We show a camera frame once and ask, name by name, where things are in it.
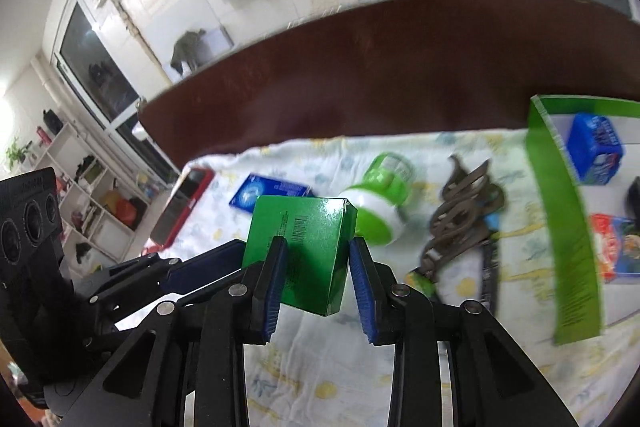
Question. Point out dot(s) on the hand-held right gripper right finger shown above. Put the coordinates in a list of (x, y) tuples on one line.
[(365, 292)]

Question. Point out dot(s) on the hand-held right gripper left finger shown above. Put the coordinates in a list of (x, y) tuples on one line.
[(272, 287)]

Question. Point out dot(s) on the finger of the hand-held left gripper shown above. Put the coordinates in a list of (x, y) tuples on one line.
[(135, 266), (200, 267)]

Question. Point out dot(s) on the black marker with white cap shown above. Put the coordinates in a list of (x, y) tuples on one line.
[(425, 283)]

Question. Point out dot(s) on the small green box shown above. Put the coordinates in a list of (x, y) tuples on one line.
[(310, 232)]

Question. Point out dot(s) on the green and white container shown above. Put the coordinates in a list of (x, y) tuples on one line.
[(385, 177)]

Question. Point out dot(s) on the brown hair claw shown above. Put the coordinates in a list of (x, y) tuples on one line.
[(460, 207)]

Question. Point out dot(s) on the black marker with blue cap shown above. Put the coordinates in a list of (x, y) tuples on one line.
[(492, 267)]

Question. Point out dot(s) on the green cardboard box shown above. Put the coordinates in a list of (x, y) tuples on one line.
[(565, 232)]

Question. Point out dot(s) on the colourful playing card box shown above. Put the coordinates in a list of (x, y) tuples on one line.
[(612, 247)]

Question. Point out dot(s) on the blue cube box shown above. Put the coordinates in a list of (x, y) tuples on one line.
[(595, 147)]

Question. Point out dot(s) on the red cased phone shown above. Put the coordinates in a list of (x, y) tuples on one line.
[(182, 202)]

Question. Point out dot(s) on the small green shelf plant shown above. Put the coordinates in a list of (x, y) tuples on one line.
[(15, 152)]

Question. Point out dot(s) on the white shelf unit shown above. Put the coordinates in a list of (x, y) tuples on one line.
[(60, 142)]

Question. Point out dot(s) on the giraffe printed blanket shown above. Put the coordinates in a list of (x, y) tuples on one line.
[(310, 372)]

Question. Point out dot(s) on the glass door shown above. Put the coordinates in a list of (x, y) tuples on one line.
[(95, 62)]

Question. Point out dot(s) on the brown wooden headboard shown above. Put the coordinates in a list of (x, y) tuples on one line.
[(350, 82)]

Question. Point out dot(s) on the grey cloth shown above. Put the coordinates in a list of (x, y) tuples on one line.
[(187, 49)]

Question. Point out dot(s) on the white wall box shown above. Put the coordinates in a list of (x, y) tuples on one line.
[(216, 41)]

